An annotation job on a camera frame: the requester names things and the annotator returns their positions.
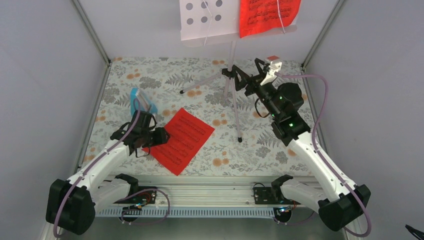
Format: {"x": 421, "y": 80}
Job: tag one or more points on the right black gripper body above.
{"x": 253, "y": 81}

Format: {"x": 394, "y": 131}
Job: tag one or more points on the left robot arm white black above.
{"x": 73, "y": 203}

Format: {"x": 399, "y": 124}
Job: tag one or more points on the aluminium rail base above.
{"x": 204, "y": 197}

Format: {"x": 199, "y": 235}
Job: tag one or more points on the floral table mat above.
{"x": 242, "y": 143}

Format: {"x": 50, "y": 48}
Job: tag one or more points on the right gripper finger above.
{"x": 262, "y": 67}
{"x": 241, "y": 79}

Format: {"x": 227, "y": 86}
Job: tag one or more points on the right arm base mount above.
{"x": 270, "y": 195}

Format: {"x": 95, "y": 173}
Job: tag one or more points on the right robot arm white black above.
{"x": 340, "y": 200}

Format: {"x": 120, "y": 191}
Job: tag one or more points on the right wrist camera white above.
{"x": 272, "y": 65}

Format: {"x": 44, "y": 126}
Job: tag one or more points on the red sheet music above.
{"x": 260, "y": 16}
{"x": 188, "y": 134}

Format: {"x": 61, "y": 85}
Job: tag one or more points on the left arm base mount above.
{"x": 145, "y": 194}

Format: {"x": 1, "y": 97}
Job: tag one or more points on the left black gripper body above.
{"x": 151, "y": 140}

